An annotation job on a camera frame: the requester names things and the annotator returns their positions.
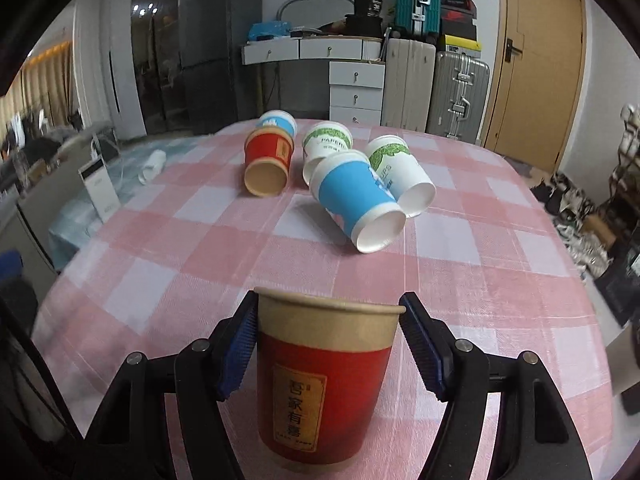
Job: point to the white suitcase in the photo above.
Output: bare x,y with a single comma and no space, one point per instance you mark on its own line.
409,76

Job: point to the teal checked tablecloth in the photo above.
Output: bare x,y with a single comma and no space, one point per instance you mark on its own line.
131,179

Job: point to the white drawer desk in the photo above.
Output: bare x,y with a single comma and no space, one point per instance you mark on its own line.
330,77

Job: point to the wooden door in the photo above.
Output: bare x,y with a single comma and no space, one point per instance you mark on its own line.
537,80

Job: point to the dark refrigerator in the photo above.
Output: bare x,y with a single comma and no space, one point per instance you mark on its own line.
188,63

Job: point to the white power bank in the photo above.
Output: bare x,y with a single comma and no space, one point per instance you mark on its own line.
100,188

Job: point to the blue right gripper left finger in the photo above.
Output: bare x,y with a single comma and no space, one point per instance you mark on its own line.
236,345

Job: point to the green white paper cup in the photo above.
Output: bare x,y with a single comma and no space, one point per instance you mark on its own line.
321,140
401,173

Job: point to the green white paper cup left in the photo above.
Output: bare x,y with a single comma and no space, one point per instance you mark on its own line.
321,140

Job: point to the blue white paper cup front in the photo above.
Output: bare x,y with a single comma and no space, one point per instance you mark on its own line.
347,187

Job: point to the red kraft paper cup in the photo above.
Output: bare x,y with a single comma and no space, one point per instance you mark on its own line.
320,368

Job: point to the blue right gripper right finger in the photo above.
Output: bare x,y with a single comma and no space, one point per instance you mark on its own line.
429,342

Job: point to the pink checked tablecloth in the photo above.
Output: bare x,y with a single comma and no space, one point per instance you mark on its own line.
183,251

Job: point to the blue white paper cup back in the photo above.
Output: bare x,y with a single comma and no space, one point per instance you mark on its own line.
280,119

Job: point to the green white paper cup right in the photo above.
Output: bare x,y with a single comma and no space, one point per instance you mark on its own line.
401,173

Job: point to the silver suitcase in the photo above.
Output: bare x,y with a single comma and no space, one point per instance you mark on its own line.
458,97

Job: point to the wooden shoe rack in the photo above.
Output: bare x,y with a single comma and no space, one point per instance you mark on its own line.
621,210

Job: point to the blue white paper cup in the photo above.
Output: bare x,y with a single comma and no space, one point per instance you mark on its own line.
280,119
347,187

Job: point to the red kraft cup lying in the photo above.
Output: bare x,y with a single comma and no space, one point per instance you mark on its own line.
268,153

